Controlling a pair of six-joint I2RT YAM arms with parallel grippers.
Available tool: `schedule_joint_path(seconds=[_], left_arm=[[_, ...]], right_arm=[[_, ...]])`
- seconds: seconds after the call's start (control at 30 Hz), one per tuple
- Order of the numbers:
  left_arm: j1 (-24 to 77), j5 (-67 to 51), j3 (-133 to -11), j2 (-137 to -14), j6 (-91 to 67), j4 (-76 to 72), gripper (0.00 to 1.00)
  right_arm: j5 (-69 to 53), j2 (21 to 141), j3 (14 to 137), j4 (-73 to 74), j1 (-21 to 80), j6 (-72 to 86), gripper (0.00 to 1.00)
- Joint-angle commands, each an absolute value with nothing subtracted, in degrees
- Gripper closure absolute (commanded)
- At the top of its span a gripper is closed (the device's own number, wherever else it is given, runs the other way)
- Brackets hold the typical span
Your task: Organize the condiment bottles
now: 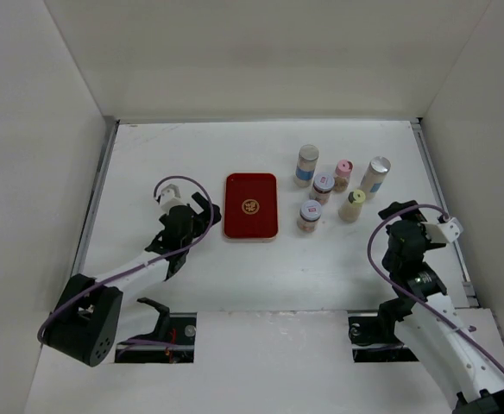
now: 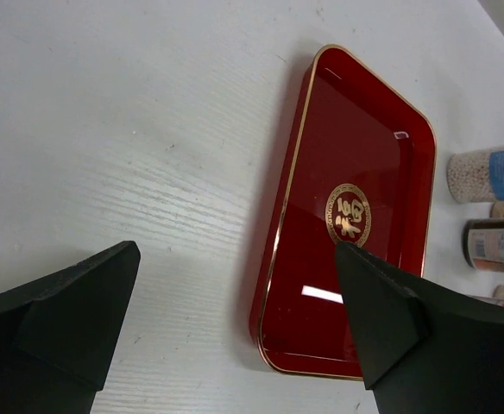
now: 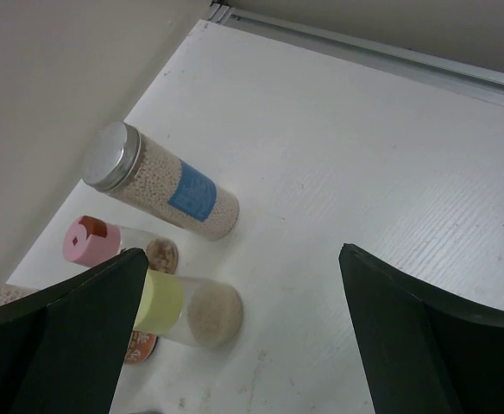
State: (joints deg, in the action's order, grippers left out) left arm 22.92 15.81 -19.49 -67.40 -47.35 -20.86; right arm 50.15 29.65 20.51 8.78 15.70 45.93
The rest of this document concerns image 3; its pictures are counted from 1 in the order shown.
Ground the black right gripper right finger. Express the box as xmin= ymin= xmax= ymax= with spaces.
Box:
xmin=339 ymin=244 xmax=504 ymax=413

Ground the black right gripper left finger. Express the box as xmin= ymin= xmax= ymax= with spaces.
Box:
xmin=0 ymin=248 xmax=148 ymax=413

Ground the yellow cap spice bottle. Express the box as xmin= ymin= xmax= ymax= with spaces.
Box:
xmin=134 ymin=270 xmax=244 ymax=348

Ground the tall jar blue label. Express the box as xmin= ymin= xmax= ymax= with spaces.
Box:
xmin=82 ymin=122 xmax=240 ymax=241

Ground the pink cap spice bottle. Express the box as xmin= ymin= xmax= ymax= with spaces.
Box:
xmin=62 ymin=216 xmax=179 ymax=274

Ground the aluminium table edge rail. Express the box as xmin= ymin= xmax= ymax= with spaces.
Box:
xmin=204 ymin=1 xmax=504 ymax=107

